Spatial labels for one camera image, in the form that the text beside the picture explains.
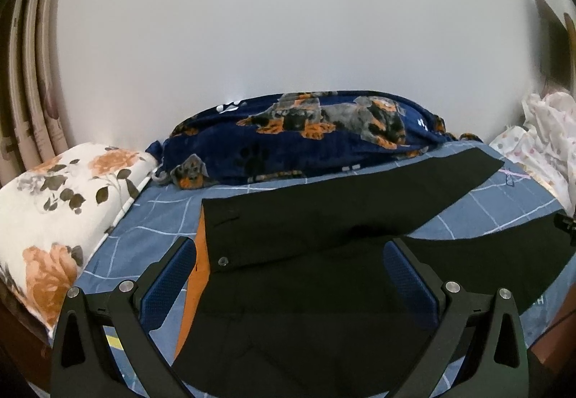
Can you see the blue grid bed sheet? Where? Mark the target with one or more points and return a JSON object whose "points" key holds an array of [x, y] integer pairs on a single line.
{"points": [[163, 213]]}

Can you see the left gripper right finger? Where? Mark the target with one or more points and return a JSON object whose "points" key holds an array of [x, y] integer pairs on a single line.
{"points": [[495, 363]]}

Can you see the white patterned quilt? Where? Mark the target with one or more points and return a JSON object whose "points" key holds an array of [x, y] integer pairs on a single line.
{"points": [[544, 145]]}

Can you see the beige curtain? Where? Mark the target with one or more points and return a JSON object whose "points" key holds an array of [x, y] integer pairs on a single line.
{"points": [[31, 129]]}

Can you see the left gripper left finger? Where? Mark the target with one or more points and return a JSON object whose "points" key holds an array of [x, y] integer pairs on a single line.
{"points": [[83, 364]]}

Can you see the black pants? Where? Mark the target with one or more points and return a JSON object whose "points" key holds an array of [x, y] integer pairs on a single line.
{"points": [[298, 303]]}

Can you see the white floral pillow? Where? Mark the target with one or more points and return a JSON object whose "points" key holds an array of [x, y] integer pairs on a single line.
{"points": [[55, 216]]}

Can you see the navy dog print blanket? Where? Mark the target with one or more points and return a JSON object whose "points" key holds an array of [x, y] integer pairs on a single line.
{"points": [[295, 136]]}

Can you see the wooden bed frame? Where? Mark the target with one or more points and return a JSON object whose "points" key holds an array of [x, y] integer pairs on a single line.
{"points": [[24, 342]]}

